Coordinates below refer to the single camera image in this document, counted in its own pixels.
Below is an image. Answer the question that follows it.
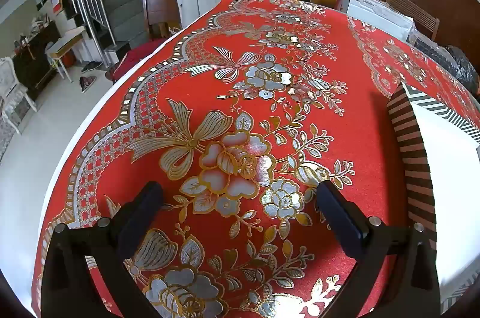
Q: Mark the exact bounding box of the round brown tabletop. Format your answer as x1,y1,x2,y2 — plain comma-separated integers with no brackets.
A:
407,0,480,52

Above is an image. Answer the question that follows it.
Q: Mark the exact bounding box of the striped white tray box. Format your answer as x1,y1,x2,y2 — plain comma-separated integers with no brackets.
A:
386,81,480,311

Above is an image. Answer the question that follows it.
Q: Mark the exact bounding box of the slatted wooden chair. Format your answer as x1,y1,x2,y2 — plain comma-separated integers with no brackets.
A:
382,0,440,41

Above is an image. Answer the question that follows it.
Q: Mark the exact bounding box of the grey staircase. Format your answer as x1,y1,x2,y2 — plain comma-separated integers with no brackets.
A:
84,0,151,52

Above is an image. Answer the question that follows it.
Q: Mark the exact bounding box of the black wrapped package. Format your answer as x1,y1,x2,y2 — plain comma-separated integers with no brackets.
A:
409,29,451,60

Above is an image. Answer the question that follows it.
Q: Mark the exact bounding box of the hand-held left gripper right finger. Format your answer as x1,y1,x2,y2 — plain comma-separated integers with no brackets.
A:
315,180,441,318

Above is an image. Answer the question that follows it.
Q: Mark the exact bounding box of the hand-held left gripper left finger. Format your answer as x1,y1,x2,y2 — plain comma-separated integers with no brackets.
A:
40,181,166,318

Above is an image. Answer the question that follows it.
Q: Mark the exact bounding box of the dark wooden chair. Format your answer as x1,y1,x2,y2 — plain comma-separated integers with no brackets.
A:
140,0,184,41

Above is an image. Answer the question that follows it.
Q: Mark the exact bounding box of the black plastic bag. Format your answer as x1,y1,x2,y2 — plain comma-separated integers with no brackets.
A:
444,45,480,94

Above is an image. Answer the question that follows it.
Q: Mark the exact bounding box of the white ornate chair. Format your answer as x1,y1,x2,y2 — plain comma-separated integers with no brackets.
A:
0,56,38,134

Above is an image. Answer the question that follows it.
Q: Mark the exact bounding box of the small white desk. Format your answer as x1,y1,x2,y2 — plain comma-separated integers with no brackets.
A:
45,26,86,82

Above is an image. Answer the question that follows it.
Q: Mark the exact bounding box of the red floral tablecloth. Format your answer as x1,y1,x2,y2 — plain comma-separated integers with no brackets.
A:
32,0,480,318

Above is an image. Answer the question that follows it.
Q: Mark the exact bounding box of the dark wooden cabinet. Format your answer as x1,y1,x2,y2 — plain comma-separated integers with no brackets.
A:
11,20,61,101

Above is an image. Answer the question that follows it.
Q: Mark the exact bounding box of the white foam box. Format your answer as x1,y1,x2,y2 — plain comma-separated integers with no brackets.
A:
347,0,415,41

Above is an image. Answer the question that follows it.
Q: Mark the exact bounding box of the red seat cushion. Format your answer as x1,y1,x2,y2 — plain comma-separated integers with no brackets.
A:
112,40,166,79

